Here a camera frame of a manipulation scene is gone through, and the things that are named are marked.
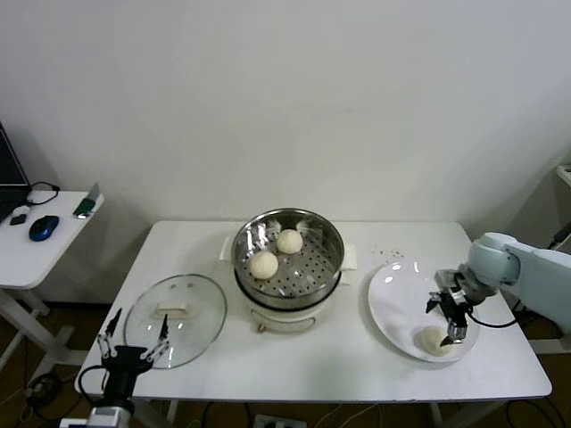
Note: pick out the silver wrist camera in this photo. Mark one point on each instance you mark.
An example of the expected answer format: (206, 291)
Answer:
(448, 277)
(73, 423)

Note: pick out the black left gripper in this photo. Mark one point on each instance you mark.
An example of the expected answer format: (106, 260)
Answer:
(128, 361)

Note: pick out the small white adapter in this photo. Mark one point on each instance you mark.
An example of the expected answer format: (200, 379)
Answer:
(23, 208)

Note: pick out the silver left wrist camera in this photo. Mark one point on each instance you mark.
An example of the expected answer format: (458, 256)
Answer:
(73, 423)

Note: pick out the steel steamer basket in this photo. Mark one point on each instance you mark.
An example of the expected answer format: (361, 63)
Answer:
(312, 267)

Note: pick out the white steamed baozi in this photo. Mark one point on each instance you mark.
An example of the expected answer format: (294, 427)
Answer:
(290, 241)
(428, 341)
(263, 264)

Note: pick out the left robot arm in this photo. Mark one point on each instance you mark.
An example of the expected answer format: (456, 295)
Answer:
(109, 418)

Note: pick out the white round plate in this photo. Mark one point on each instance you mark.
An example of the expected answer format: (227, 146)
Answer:
(397, 303)

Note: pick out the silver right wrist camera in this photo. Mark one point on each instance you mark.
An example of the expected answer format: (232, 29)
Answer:
(448, 277)

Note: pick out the white power strip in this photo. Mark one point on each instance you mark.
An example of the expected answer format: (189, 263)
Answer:
(276, 422)

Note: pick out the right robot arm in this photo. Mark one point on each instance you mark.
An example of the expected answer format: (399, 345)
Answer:
(535, 272)

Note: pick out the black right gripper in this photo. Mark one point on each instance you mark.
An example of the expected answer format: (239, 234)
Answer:
(456, 307)

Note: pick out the small black flat gadget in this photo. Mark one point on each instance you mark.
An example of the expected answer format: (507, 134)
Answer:
(18, 219)

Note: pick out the glass pot lid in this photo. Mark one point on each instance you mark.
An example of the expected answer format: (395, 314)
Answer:
(201, 312)

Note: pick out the cream electric cooking pot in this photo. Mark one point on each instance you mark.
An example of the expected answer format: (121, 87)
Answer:
(285, 318)

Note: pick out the black laptop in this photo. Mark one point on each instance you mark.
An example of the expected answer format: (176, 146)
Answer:
(9, 169)

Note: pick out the white side table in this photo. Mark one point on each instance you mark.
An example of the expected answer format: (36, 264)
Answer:
(44, 258)

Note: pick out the blue computer mouse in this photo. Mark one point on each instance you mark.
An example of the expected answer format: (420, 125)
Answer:
(43, 227)

